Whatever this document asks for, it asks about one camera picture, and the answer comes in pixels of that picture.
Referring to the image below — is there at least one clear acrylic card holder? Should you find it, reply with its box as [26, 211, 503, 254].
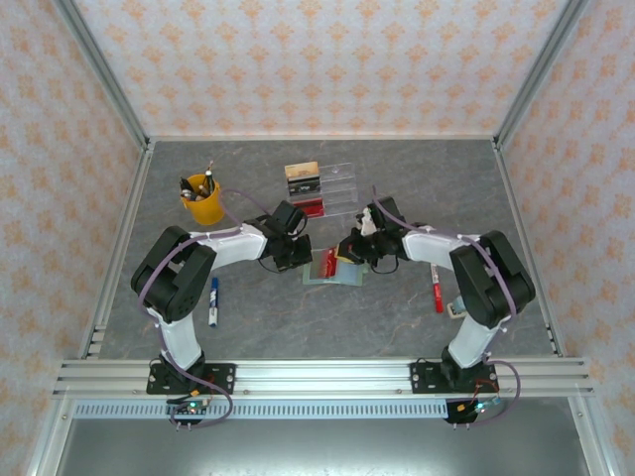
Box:
[284, 160, 359, 218]

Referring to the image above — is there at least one black card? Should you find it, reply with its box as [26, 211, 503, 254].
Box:
[286, 177, 323, 196]

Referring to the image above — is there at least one tan card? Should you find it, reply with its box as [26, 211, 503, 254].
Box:
[284, 161, 320, 180]

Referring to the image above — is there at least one red whiteboard marker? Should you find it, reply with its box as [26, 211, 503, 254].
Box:
[429, 262, 445, 314]

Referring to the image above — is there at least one blue whiteboard marker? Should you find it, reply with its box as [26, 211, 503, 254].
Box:
[207, 276, 222, 329]

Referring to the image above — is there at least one yellow pen cup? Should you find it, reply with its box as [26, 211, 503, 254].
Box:
[179, 173, 223, 227]

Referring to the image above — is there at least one small controller circuit board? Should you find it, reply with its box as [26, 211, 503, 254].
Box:
[445, 396, 502, 428]
[166, 396, 212, 431]

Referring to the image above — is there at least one grey metal shelf panel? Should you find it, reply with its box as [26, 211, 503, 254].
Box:
[54, 418, 591, 476]

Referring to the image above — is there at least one aluminium back rail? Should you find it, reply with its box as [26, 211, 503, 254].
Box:
[147, 133, 498, 143]

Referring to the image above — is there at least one wide aluminium base rail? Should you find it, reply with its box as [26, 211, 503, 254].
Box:
[52, 359, 596, 399]

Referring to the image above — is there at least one aluminium side rail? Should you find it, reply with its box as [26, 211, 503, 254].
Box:
[77, 141, 156, 359]
[492, 140, 568, 359]

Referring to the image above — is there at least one grey slotted cable duct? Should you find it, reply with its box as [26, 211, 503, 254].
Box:
[72, 400, 450, 421]

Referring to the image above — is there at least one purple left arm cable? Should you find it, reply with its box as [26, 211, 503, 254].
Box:
[136, 187, 279, 431]

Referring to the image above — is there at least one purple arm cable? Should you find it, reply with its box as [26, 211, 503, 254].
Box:
[370, 185, 522, 428]
[136, 187, 279, 431]

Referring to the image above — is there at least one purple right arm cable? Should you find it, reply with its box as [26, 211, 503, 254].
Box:
[370, 185, 522, 428]

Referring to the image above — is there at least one aluminium frame post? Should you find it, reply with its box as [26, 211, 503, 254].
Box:
[568, 396, 612, 476]
[27, 396, 75, 476]
[493, 0, 591, 150]
[53, 0, 153, 150]

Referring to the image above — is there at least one aluminium lower frame post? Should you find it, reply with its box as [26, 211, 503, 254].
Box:
[27, 396, 75, 476]
[568, 396, 612, 476]

